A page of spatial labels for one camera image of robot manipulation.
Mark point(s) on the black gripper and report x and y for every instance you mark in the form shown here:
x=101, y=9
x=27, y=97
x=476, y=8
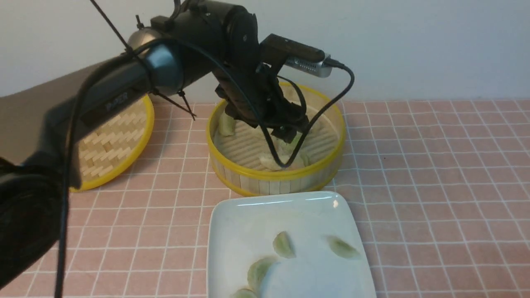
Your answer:
x=254, y=95

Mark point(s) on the white dumpling basket front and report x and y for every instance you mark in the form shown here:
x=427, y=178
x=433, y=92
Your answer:
x=267, y=161

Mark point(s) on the green dumpling plate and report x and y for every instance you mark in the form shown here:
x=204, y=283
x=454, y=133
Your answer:
x=258, y=271
x=244, y=293
x=341, y=248
x=282, y=245

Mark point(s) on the green dumpling plate front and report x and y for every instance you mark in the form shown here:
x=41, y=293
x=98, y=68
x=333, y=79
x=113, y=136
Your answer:
x=244, y=293

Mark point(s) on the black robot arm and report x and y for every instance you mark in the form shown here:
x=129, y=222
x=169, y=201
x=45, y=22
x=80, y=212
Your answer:
x=42, y=126

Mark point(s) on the white square plate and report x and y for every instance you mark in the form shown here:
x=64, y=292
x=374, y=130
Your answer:
x=242, y=231

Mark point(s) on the pale dumpling basket front right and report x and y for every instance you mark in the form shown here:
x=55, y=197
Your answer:
x=302, y=160

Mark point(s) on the bamboo steamer basket yellow rim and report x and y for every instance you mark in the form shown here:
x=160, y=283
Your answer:
x=235, y=158

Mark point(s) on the green dumpling basket far left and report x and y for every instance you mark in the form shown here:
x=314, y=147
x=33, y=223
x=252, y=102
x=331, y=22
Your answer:
x=226, y=125

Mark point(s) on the pink tiled tablecloth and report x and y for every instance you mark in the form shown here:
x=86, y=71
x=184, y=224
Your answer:
x=439, y=191

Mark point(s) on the bamboo steamer lid yellow rim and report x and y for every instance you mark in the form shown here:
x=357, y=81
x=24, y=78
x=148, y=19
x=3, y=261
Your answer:
x=114, y=147

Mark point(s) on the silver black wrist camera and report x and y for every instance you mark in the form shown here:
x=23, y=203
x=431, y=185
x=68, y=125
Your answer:
x=278, y=51

